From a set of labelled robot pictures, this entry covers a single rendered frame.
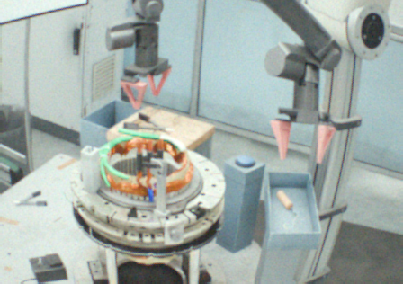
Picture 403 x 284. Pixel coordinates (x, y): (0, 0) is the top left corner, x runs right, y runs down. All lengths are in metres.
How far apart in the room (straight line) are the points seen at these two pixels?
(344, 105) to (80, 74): 2.35
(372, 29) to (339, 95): 0.21
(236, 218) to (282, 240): 0.34
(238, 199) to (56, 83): 2.40
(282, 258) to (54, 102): 2.69
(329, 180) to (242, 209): 0.23
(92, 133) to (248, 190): 0.42
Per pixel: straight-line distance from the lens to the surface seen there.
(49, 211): 1.57
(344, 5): 1.14
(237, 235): 1.40
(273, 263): 1.19
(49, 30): 3.53
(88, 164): 1.04
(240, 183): 1.32
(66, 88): 3.52
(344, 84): 1.26
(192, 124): 1.43
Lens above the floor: 1.67
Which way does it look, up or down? 26 degrees down
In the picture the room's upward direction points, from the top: 4 degrees clockwise
